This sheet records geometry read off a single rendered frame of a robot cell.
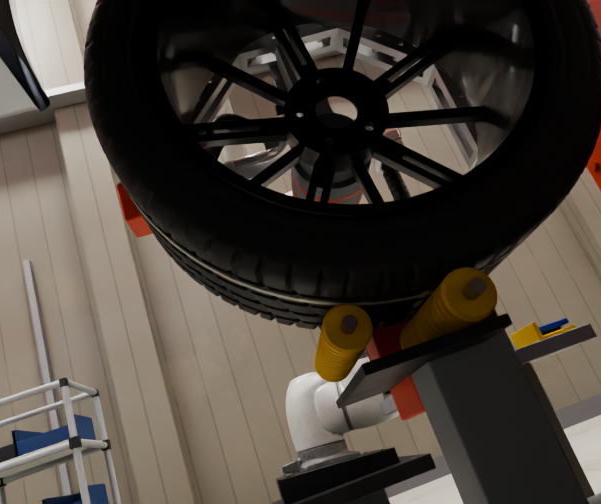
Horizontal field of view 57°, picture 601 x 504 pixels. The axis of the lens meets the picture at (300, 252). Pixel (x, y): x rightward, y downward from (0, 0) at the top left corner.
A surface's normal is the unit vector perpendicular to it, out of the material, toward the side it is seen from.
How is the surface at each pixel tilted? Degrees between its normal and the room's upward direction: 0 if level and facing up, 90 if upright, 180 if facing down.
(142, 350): 90
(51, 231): 90
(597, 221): 90
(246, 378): 90
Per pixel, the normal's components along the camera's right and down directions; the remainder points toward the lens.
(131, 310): 0.06, -0.37
